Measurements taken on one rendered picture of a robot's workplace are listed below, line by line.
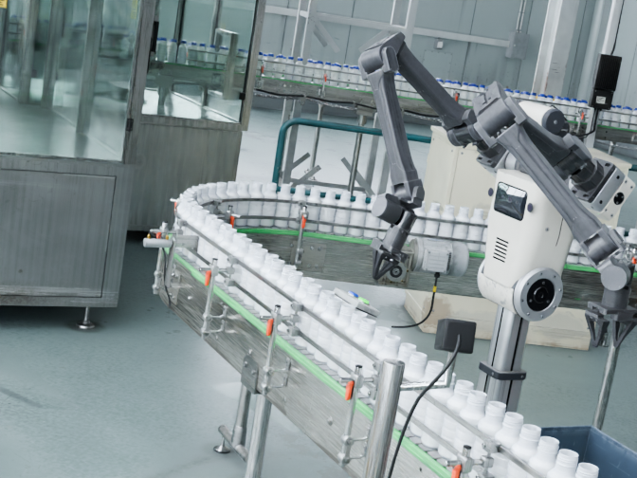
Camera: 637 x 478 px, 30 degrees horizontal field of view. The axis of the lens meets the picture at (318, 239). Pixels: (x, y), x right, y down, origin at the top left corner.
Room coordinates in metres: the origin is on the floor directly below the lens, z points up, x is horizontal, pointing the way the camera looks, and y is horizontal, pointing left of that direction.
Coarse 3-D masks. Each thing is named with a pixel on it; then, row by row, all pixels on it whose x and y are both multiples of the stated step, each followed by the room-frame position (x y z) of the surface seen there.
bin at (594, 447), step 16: (544, 432) 2.81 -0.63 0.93; (560, 432) 2.84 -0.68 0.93; (576, 432) 2.86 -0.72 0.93; (592, 432) 2.87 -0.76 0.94; (560, 448) 2.84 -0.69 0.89; (576, 448) 2.87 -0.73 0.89; (592, 448) 2.86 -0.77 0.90; (608, 448) 2.81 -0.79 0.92; (624, 448) 2.77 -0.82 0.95; (592, 464) 2.85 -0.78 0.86; (608, 464) 2.80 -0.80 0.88; (624, 464) 2.76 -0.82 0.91
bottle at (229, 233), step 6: (228, 228) 3.55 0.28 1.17; (228, 234) 3.52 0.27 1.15; (234, 234) 3.52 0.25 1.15; (222, 240) 3.53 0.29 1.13; (228, 240) 3.52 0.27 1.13; (222, 246) 3.51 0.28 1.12; (228, 246) 3.51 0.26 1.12; (222, 252) 3.51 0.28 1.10; (222, 258) 3.51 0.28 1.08; (222, 264) 3.51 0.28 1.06; (216, 276) 3.52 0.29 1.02; (222, 282) 3.51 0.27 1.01
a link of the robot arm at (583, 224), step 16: (512, 112) 2.73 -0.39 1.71; (480, 128) 2.75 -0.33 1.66; (512, 128) 2.72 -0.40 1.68; (496, 144) 2.75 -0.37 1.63; (512, 144) 2.72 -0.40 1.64; (528, 144) 2.72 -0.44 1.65; (528, 160) 2.71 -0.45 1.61; (544, 160) 2.72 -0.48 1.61; (544, 176) 2.70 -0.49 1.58; (544, 192) 2.71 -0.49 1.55; (560, 192) 2.70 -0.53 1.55; (560, 208) 2.70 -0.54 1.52; (576, 208) 2.69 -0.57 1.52; (576, 224) 2.68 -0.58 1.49; (592, 224) 2.67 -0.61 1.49; (576, 240) 2.69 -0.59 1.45; (592, 240) 2.68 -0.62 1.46; (608, 240) 2.66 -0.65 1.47; (592, 256) 2.67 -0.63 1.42
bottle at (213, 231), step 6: (210, 222) 3.63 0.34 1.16; (216, 222) 3.62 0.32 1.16; (222, 222) 3.64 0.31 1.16; (210, 228) 3.63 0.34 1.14; (216, 228) 3.62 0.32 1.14; (210, 234) 3.61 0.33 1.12; (216, 234) 3.62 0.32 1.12; (204, 246) 3.63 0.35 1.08; (210, 246) 3.61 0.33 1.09; (204, 252) 3.62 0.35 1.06; (210, 252) 3.61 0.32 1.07; (210, 258) 3.61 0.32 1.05; (204, 264) 3.62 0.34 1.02
